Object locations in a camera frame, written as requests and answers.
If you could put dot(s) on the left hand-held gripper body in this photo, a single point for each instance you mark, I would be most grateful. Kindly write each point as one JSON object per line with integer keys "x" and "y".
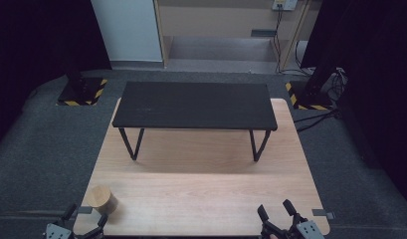
{"x": 57, "y": 232}

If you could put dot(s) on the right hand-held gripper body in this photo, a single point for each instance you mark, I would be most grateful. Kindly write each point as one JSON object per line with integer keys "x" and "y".
{"x": 308, "y": 230}

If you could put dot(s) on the wooden cylinder block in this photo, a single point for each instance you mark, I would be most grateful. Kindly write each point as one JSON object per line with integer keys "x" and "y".
{"x": 101, "y": 198}

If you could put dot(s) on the person's right hand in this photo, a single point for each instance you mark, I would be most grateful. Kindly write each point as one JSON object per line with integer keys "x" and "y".
{"x": 274, "y": 236}

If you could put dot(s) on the grey tape strip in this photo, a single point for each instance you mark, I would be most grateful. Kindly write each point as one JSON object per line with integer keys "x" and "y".
{"x": 85, "y": 209}
{"x": 323, "y": 213}

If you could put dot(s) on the black stand with striped base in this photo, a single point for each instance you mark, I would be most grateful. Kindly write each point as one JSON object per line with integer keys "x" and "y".
{"x": 81, "y": 89}
{"x": 312, "y": 94}

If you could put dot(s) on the black desktop shelf riser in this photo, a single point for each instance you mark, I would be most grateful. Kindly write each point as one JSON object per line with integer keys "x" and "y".
{"x": 194, "y": 104}

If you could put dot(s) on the dark curtain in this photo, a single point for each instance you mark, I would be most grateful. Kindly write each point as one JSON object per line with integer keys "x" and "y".
{"x": 376, "y": 83}
{"x": 38, "y": 49}

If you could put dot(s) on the white cabinet panel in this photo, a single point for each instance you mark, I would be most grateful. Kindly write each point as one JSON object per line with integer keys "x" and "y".
{"x": 128, "y": 30}

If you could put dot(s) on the white wall power outlet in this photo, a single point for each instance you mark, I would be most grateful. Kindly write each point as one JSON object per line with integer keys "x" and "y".
{"x": 285, "y": 4}

